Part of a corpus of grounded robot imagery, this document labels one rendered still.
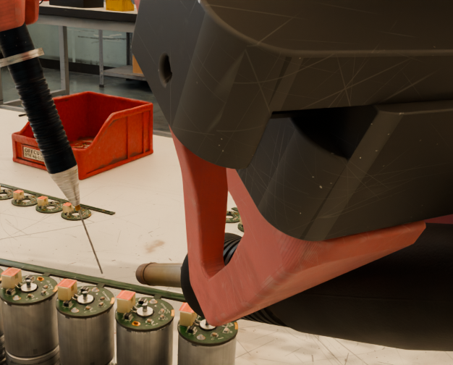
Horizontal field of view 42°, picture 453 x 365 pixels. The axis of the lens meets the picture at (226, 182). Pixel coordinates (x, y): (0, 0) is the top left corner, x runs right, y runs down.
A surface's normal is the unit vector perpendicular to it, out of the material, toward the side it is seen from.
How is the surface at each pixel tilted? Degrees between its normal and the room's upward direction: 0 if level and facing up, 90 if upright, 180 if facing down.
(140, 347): 90
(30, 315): 90
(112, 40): 90
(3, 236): 0
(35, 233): 0
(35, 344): 90
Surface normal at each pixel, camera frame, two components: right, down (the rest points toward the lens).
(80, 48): -0.41, 0.29
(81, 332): 0.11, 0.34
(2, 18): -0.03, 0.49
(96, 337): 0.52, 0.31
